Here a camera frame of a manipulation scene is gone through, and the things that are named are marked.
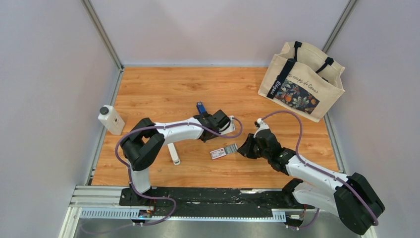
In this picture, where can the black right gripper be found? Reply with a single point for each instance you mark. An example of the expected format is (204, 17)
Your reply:
(245, 148)

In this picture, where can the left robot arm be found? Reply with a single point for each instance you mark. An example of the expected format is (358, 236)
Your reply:
(144, 142)

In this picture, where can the canvas floral tote bag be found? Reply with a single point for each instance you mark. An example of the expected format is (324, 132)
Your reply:
(303, 79)

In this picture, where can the white red staple box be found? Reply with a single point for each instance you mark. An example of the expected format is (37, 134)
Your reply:
(218, 153)

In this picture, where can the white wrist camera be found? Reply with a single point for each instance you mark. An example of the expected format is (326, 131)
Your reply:
(229, 127)
(261, 125)

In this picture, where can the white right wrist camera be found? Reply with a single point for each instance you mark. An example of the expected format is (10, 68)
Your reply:
(261, 125)

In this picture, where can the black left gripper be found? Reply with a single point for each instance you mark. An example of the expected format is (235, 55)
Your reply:
(217, 135)

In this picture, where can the grey staple strip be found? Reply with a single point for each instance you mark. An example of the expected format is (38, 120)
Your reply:
(231, 149)

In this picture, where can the aluminium frame rail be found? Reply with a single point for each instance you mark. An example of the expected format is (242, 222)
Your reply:
(103, 202)

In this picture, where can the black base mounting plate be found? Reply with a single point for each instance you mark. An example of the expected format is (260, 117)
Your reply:
(211, 202)

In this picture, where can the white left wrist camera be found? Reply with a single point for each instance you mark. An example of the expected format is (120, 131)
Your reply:
(229, 127)

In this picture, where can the white bottle black cap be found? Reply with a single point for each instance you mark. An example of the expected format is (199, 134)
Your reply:
(111, 119)

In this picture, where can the blue stapler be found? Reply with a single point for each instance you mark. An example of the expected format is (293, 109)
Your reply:
(201, 108)

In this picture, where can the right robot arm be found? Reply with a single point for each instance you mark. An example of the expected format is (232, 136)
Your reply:
(351, 198)

